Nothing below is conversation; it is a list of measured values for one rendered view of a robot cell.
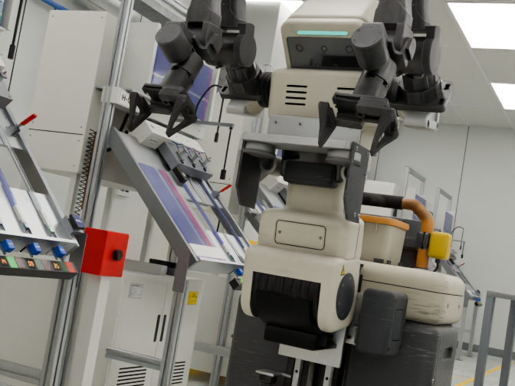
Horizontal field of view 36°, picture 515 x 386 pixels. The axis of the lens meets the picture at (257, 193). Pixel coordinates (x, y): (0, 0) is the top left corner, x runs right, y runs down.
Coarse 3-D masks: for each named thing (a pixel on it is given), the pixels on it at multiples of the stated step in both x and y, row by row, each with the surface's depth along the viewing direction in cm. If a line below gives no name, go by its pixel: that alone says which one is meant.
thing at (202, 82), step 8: (160, 56) 353; (160, 64) 353; (168, 64) 359; (160, 72) 354; (200, 72) 386; (208, 72) 393; (152, 80) 349; (160, 80) 355; (200, 80) 386; (208, 80) 394; (192, 88) 381; (200, 88) 387; (192, 96) 382; (200, 96) 388; (200, 104) 389; (200, 112) 390
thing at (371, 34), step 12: (372, 24) 140; (360, 36) 139; (372, 36) 138; (384, 36) 142; (360, 48) 138; (372, 48) 138; (384, 48) 140; (408, 48) 145; (360, 60) 141; (372, 60) 140; (384, 60) 141; (396, 60) 147; (408, 60) 148
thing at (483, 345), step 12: (492, 300) 419; (492, 312) 420; (480, 348) 418; (504, 348) 451; (480, 360) 417; (504, 360) 450; (480, 372) 416; (504, 372) 449; (480, 384) 415; (504, 384) 448
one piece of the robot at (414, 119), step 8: (408, 112) 169; (416, 112) 169; (424, 112) 168; (408, 120) 168; (416, 120) 167; (424, 120) 166; (432, 120) 172; (416, 128) 171; (424, 128) 168; (432, 128) 171
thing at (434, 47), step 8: (416, 0) 158; (424, 0) 158; (416, 8) 158; (424, 8) 158; (416, 16) 158; (424, 16) 158; (416, 24) 158; (424, 24) 158; (416, 32) 163; (424, 32) 162; (432, 32) 157; (440, 32) 160; (432, 40) 157; (424, 48) 157; (432, 48) 157; (440, 48) 162; (424, 56) 157; (432, 56) 158; (440, 56) 162; (424, 64) 157; (432, 64) 158; (424, 72) 159; (432, 72) 159
